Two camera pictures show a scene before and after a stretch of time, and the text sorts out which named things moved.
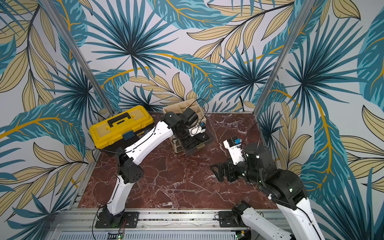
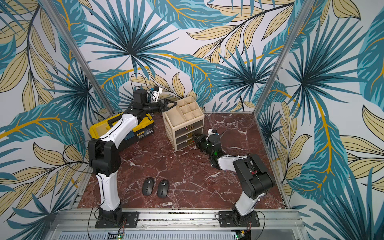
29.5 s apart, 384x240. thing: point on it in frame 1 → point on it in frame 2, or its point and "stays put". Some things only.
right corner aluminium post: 305,9 stays put
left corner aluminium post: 56,16 stays put
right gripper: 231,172 → 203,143
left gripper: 190,144 → 167,100
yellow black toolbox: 120,130 stays put
